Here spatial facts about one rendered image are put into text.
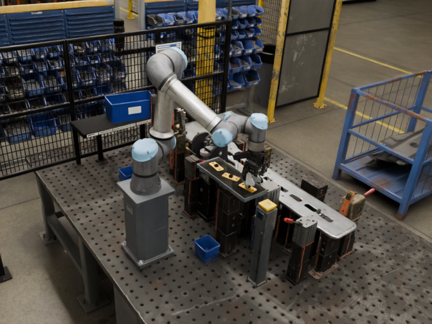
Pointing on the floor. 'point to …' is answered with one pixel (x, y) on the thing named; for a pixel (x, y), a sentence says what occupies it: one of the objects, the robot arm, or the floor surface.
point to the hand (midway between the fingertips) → (247, 184)
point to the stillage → (391, 150)
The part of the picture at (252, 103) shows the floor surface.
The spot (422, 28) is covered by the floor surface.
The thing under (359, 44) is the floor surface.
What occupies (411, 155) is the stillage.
